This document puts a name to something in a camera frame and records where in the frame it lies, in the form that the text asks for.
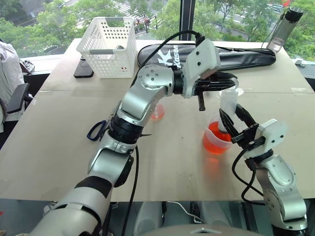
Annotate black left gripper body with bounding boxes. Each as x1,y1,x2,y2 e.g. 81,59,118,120
193,72,219,112

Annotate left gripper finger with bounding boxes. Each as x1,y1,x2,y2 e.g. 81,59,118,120
208,82,237,92
216,72,238,86

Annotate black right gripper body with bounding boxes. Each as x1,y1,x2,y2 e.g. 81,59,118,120
230,123,267,151

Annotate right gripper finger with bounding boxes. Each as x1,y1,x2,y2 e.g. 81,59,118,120
218,108,235,138
235,104,259,130

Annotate clear plastic syringe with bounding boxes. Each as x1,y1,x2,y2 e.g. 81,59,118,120
218,88,245,131

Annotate large cup with red liquid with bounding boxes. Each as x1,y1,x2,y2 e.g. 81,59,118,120
202,115,233,156

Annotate small cup with red liquid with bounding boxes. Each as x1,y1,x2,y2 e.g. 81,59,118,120
149,104,165,121

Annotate black racket bag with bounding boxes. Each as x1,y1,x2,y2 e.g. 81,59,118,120
136,43,277,74

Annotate clear water bottle black cap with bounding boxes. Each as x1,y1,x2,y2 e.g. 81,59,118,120
266,6,305,54

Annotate white perforated plastic basket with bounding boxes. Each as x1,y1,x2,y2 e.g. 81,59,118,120
76,16,137,79

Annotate grey rounded robot body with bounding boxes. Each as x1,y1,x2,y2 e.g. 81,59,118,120
145,223,249,236

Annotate black smartphone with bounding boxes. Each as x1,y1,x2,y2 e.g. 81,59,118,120
73,56,95,79

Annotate black office chair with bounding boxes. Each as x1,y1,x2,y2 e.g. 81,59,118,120
0,82,34,128

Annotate person in white shirt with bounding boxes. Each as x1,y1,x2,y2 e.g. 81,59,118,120
0,39,26,125

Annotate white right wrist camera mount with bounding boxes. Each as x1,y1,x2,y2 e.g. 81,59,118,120
245,118,288,158

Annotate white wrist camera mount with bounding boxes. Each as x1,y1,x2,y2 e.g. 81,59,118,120
245,118,288,158
181,38,221,99

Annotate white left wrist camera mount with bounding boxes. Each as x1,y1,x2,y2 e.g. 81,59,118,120
181,38,221,99

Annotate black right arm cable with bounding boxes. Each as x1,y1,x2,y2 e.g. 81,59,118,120
232,147,267,206

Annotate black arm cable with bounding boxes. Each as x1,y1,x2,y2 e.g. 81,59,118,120
120,30,206,236
232,147,267,206

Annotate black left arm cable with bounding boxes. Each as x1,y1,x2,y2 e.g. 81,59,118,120
120,30,206,236

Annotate dark window frame post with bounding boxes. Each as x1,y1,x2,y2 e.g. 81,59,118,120
180,0,197,41

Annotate white cable under table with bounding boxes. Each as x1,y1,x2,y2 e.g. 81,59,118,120
166,201,206,223

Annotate blue handled scissors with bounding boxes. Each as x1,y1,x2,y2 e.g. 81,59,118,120
87,119,153,142

